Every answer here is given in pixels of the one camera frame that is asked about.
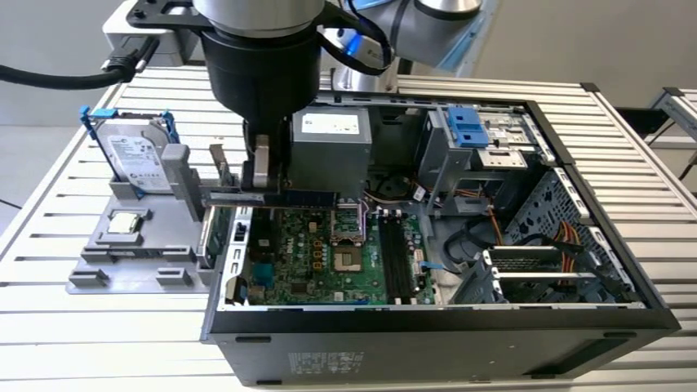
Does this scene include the metal slat side table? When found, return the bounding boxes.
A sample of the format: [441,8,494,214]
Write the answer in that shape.
[643,85,697,150]

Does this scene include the wire locking lever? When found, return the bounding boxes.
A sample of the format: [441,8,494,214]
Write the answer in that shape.
[357,203,378,243]

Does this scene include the blue plastic drive latch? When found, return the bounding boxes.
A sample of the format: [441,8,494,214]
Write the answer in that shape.
[444,105,490,149]

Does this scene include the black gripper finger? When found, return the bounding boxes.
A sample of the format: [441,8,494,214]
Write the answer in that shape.
[270,116,294,193]
[241,134,276,194]

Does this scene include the metal socket cover frame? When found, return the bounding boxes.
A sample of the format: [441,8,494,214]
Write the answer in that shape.
[330,198,365,243]

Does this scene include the RAM stick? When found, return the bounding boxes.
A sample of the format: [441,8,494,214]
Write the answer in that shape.
[201,188,336,210]
[89,249,189,262]

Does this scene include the small camera with blue light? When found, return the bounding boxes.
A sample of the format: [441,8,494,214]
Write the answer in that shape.
[320,26,394,77]

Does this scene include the blue expansion slot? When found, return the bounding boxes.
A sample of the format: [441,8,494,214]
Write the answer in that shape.
[250,263,274,286]

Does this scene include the green graphics card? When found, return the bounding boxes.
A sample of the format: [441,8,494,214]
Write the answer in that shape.
[196,140,244,270]

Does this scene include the orange wire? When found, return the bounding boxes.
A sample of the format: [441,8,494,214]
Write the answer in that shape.
[486,203,505,250]

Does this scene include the grey power supply unit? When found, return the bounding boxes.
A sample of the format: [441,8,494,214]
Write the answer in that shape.
[288,106,374,194]

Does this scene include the grey metal disk bay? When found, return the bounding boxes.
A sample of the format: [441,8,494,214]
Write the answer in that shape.
[449,243,609,305]

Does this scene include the black PC case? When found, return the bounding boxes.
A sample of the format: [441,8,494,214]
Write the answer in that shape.
[198,86,682,387]

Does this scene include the hard disk in blue carrier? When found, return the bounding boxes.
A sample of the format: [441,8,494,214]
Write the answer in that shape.
[78,105,181,195]

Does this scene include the RAM slot with white clip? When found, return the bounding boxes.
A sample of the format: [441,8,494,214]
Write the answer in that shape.
[384,210,405,306]

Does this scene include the green motherboard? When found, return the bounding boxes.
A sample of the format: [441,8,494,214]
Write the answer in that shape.
[248,206,440,306]

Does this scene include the power wires with black connector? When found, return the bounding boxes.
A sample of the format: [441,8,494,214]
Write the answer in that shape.
[454,183,489,201]

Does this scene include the white yellow power supply wires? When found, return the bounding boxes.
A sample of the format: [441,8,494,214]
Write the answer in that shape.
[362,191,437,206]

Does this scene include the grey metal drive cage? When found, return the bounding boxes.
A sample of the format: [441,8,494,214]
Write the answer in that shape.
[417,105,550,216]

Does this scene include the grey parts rack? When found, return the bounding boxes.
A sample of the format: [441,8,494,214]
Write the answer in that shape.
[64,145,244,296]

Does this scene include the silver CPU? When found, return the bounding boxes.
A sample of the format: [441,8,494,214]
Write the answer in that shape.
[106,214,144,234]

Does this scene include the black camera cable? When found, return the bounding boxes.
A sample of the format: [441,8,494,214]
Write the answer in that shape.
[0,34,160,90]

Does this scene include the CPU socket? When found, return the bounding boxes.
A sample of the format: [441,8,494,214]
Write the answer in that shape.
[332,243,365,274]

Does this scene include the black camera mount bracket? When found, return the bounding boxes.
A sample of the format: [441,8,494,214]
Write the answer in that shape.
[125,0,349,33]

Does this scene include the red yellow wire bundle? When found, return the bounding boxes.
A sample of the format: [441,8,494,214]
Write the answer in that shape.
[551,221,585,283]

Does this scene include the thick black cable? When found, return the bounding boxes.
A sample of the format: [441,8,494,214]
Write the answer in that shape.
[441,223,494,275]

